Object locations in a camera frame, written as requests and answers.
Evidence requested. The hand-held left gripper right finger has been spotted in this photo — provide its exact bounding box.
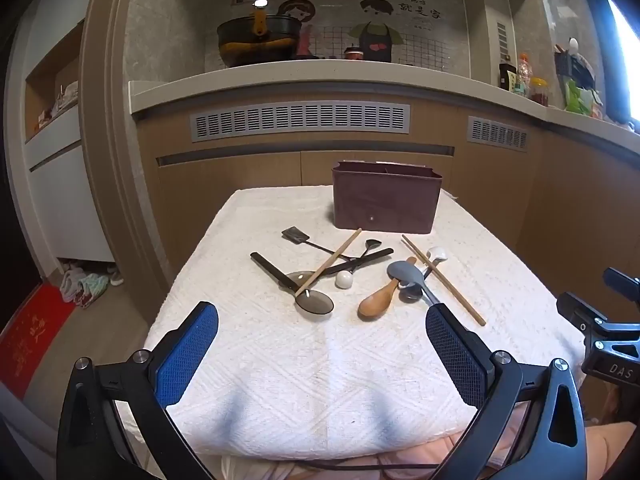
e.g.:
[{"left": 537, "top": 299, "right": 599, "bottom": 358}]
[{"left": 425, "top": 304, "right": 587, "bottom": 480}]

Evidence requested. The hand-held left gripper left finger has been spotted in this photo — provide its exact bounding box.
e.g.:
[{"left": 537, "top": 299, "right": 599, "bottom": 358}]
[{"left": 56, "top": 301, "right": 219, "bottom": 480}]

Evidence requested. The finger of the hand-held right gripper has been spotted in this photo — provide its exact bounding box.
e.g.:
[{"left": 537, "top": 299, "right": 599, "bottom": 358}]
[
  {"left": 557, "top": 291, "right": 621, "bottom": 336},
  {"left": 603, "top": 267, "right": 640, "bottom": 304}
]

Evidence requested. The wooden chopstick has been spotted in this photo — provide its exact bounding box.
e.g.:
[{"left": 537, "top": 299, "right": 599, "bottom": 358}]
[
  {"left": 295, "top": 228, "right": 362, "bottom": 297},
  {"left": 406, "top": 234, "right": 487, "bottom": 324},
  {"left": 401, "top": 236, "right": 484, "bottom": 327}
]

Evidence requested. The wooden spoon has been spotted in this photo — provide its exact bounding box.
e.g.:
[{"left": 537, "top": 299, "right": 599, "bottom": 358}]
[{"left": 357, "top": 256, "right": 417, "bottom": 319}]

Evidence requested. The grey-blue spoon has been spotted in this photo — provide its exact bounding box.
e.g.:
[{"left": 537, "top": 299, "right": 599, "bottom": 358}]
[{"left": 386, "top": 260, "right": 443, "bottom": 308}]

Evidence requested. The translucent grey black-handled spoon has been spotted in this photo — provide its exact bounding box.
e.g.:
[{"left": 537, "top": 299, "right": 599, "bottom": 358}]
[
  {"left": 276, "top": 247, "right": 395, "bottom": 292},
  {"left": 250, "top": 252, "right": 335, "bottom": 317}
]

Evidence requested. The black spoon with white ball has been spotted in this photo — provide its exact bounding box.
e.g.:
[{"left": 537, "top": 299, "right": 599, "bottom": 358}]
[{"left": 335, "top": 238, "right": 382, "bottom": 291}]

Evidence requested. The black shovel-shaped spoon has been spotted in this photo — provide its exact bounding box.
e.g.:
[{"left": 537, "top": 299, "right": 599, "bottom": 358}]
[{"left": 281, "top": 227, "right": 351, "bottom": 261}]

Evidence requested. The brown plastic utensil container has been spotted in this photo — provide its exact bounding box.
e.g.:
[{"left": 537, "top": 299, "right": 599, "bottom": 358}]
[{"left": 331, "top": 161, "right": 444, "bottom": 234}]

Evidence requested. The white ceramic spoon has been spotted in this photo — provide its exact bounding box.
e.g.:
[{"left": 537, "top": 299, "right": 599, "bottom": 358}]
[{"left": 421, "top": 247, "right": 448, "bottom": 281}]

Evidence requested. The white textured towel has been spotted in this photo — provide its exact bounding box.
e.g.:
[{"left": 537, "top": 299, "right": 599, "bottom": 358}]
[{"left": 142, "top": 185, "right": 588, "bottom": 456}]

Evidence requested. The pile of slippers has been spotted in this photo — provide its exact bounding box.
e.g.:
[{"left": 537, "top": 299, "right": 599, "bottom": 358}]
[{"left": 60, "top": 265, "right": 124, "bottom": 309}]

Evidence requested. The red doormat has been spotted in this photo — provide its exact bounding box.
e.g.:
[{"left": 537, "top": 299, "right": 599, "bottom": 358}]
[{"left": 0, "top": 282, "right": 77, "bottom": 401}]

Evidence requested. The green plastic bag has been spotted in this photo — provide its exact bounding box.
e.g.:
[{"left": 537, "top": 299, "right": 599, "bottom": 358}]
[{"left": 564, "top": 80, "right": 604, "bottom": 120}]

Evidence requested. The wooden kitchen cabinet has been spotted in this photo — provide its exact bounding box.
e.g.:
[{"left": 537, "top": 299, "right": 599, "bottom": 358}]
[{"left": 132, "top": 85, "right": 640, "bottom": 361}]

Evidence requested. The small grey vent grille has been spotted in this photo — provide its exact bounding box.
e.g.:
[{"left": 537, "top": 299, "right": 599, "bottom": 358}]
[{"left": 467, "top": 115, "right": 530, "bottom": 151}]

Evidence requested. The red jar with yellow lid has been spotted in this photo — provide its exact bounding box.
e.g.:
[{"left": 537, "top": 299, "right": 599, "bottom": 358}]
[{"left": 528, "top": 77, "right": 551, "bottom": 107}]

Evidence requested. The white shelf cabinet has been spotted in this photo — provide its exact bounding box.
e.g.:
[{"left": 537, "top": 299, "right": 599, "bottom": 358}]
[{"left": 7, "top": 0, "right": 117, "bottom": 266}]

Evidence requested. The black basket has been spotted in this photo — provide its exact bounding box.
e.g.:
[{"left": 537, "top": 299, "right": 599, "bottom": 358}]
[{"left": 553, "top": 37, "right": 598, "bottom": 89}]

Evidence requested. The bright window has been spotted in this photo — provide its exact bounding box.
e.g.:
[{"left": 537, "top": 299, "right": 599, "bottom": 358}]
[{"left": 602, "top": 0, "right": 640, "bottom": 126}]

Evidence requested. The clear bottle with orange cap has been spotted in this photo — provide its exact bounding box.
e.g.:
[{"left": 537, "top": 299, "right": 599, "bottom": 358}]
[{"left": 517, "top": 52, "right": 532, "bottom": 97}]

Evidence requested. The large grey vent grille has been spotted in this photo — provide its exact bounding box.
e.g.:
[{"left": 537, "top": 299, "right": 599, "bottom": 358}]
[{"left": 189, "top": 101, "right": 412, "bottom": 142}]

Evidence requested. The white kitchen countertop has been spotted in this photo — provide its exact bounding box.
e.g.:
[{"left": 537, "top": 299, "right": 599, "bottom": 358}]
[{"left": 127, "top": 56, "right": 640, "bottom": 137}]

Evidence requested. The black wok with orange handle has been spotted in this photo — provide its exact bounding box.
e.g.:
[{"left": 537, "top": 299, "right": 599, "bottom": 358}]
[{"left": 216, "top": 7, "right": 304, "bottom": 68}]

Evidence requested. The cartoon wall sticker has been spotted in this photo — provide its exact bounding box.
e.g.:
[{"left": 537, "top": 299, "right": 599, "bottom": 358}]
[{"left": 204, "top": 0, "right": 472, "bottom": 77}]

